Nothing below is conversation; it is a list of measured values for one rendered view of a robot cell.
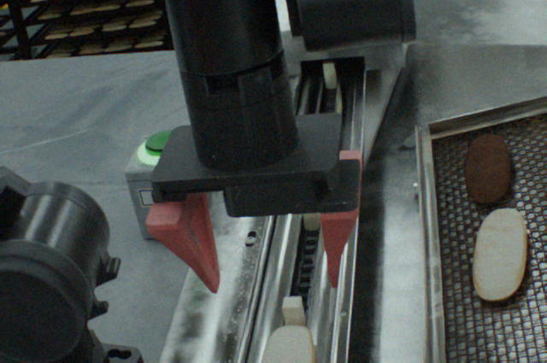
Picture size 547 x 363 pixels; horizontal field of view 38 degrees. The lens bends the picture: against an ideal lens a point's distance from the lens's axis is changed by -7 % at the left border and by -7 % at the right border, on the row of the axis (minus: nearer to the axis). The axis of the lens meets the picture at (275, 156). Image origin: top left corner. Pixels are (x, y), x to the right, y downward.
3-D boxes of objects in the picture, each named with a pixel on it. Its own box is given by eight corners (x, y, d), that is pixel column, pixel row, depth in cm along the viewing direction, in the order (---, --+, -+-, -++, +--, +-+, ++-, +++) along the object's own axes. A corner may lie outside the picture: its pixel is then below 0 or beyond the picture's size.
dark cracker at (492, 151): (466, 143, 69) (462, 131, 69) (508, 134, 68) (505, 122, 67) (465, 209, 61) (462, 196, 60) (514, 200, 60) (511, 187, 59)
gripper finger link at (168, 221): (288, 319, 49) (261, 185, 44) (173, 322, 50) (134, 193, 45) (299, 252, 55) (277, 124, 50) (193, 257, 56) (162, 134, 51)
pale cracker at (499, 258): (479, 216, 59) (476, 203, 59) (528, 208, 58) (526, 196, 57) (468, 307, 51) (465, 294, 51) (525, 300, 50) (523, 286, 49)
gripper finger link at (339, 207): (368, 314, 48) (353, 178, 43) (249, 320, 49) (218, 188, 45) (372, 247, 54) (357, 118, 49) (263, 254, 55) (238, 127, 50)
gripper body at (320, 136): (339, 198, 44) (321, 70, 41) (155, 210, 46) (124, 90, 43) (345, 139, 50) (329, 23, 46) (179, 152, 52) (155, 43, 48)
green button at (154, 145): (153, 145, 79) (149, 131, 78) (193, 142, 78) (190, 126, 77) (143, 167, 75) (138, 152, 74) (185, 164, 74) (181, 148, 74)
